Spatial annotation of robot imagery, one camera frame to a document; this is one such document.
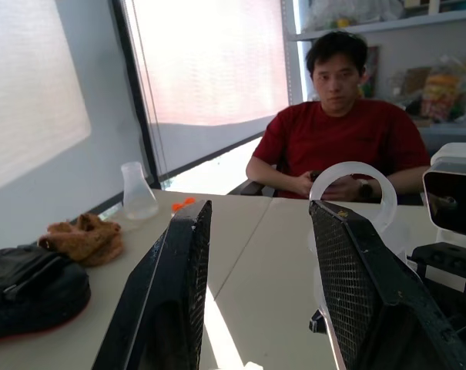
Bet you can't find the brown plush toy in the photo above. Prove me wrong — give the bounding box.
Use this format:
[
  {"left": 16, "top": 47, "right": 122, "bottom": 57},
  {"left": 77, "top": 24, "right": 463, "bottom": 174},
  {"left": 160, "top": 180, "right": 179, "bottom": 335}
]
[{"left": 38, "top": 213, "right": 125, "bottom": 267}]

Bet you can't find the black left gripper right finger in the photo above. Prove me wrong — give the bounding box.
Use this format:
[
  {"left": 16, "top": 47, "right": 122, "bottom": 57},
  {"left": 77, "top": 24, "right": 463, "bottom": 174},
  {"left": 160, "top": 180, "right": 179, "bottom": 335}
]
[{"left": 308, "top": 200, "right": 466, "bottom": 370}]

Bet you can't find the clear plastic conical flask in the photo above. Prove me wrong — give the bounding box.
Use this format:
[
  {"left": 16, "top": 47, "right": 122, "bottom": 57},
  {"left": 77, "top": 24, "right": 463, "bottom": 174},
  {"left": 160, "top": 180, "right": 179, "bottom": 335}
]
[{"left": 120, "top": 161, "right": 159, "bottom": 221}]

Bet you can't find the white roller blind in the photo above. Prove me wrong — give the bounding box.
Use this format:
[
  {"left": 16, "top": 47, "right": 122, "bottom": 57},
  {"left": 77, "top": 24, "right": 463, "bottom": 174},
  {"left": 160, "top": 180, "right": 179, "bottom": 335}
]
[{"left": 124, "top": 0, "right": 291, "bottom": 128}]

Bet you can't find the black window pillar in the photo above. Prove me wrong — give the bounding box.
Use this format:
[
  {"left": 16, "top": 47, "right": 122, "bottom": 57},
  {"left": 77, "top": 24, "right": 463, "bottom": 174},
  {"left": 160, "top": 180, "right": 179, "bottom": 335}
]
[{"left": 111, "top": 0, "right": 163, "bottom": 190}]

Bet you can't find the clear plastic tape ring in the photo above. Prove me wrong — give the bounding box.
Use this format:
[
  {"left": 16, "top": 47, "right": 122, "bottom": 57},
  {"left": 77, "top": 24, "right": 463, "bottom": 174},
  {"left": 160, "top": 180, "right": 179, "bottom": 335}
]
[{"left": 307, "top": 160, "right": 411, "bottom": 336}]

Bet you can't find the black zipped pouch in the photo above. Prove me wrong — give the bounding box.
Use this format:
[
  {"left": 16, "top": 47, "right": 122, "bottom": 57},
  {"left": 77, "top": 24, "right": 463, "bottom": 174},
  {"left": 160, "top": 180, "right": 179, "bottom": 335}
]
[{"left": 0, "top": 244, "right": 92, "bottom": 342}]

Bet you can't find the man in red shirt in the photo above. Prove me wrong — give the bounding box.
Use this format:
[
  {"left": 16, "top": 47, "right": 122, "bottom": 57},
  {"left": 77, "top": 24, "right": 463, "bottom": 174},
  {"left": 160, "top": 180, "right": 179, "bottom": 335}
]
[{"left": 246, "top": 30, "right": 432, "bottom": 204}]

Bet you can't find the white wall shelf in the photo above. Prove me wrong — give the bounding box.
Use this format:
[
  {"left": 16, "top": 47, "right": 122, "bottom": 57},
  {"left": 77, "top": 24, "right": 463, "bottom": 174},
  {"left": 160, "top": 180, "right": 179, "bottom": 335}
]
[{"left": 286, "top": 0, "right": 466, "bottom": 43}]

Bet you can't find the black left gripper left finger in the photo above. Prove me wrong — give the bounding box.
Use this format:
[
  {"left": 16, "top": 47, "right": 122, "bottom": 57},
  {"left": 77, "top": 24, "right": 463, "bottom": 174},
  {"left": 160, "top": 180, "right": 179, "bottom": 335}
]
[{"left": 92, "top": 199, "right": 213, "bottom": 370}]

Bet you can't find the colourful snack bag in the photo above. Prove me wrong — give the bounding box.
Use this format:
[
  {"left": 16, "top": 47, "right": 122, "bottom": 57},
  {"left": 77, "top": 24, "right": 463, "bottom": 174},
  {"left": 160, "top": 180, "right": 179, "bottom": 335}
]
[{"left": 421, "top": 57, "right": 466, "bottom": 124}]

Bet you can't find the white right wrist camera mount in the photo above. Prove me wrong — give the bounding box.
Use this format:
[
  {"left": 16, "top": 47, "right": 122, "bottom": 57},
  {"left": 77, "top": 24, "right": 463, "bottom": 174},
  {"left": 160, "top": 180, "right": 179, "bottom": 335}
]
[{"left": 422, "top": 142, "right": 466, "bottom": 243}]

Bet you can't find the black wristwatch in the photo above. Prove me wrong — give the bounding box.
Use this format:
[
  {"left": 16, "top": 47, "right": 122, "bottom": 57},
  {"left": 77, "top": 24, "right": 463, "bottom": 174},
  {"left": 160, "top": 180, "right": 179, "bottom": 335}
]
[{"left": 357, "top": 179, "right": 374, "bottom": 201}]

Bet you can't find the small orange plastic piece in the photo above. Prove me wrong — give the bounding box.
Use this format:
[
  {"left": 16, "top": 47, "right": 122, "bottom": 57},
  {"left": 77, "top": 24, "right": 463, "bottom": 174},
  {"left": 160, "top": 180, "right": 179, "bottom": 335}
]
[{"left": 171, "top": 197, "right": 196, "bottom": 212}]

